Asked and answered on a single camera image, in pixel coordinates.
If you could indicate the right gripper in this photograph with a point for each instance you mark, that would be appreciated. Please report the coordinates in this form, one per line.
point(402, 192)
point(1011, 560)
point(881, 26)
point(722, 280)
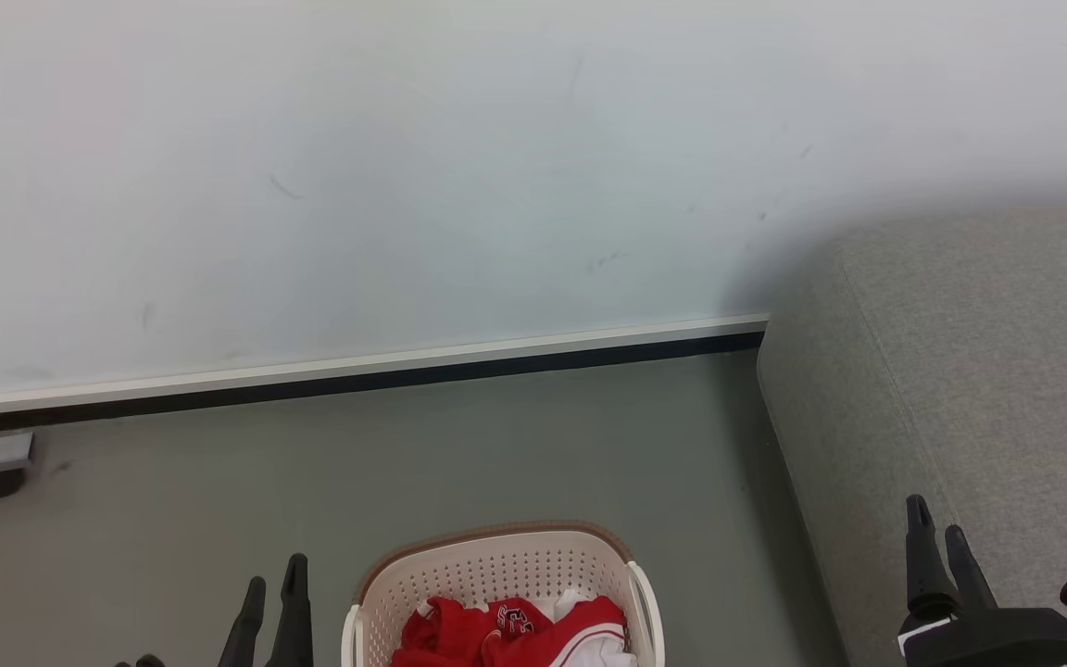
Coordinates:
point(1006, 641)

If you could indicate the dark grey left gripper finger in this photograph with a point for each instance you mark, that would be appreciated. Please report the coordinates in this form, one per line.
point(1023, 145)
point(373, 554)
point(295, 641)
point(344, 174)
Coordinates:
point(294, 621)
point(244, 630)

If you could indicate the red printed garment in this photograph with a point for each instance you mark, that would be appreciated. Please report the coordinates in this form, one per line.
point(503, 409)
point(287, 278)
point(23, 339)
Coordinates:
point(459, 635)

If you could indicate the grey fabric sofa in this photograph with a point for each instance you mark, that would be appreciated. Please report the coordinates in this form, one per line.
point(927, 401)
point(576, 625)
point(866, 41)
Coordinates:
point(987, 371)

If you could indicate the red and white jersey garment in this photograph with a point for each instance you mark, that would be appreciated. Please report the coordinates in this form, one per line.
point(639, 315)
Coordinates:
point(609, 651)

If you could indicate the cream perforated laundry basket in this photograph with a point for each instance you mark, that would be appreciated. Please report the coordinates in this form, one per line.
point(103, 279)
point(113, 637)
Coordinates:
point(496, 570)

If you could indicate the white and black baseboard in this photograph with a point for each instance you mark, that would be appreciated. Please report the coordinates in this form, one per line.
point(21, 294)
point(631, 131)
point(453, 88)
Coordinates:
point(357, 371)

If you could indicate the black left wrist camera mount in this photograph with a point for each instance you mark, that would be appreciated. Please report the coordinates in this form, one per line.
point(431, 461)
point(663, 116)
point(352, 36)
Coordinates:
point(141, 661)

